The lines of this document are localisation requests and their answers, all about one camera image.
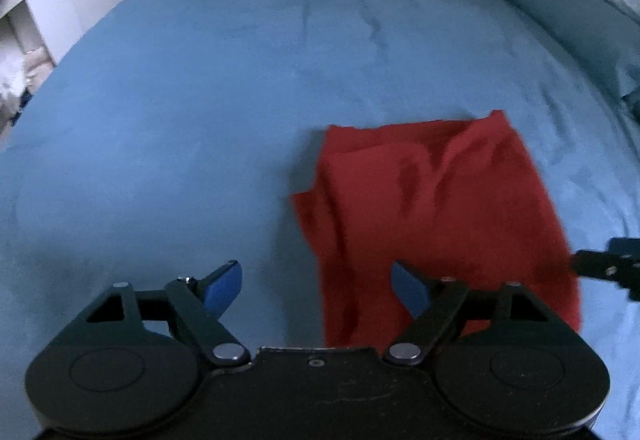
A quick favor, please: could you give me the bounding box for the white shelf unit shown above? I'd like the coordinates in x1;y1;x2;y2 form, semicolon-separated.
1;0;82;131

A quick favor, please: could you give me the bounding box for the blue bed sheet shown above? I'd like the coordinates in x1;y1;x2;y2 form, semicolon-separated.
1;0;639;439

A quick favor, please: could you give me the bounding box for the red cloth garment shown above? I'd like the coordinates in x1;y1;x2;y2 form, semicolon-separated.
292;111;582;350

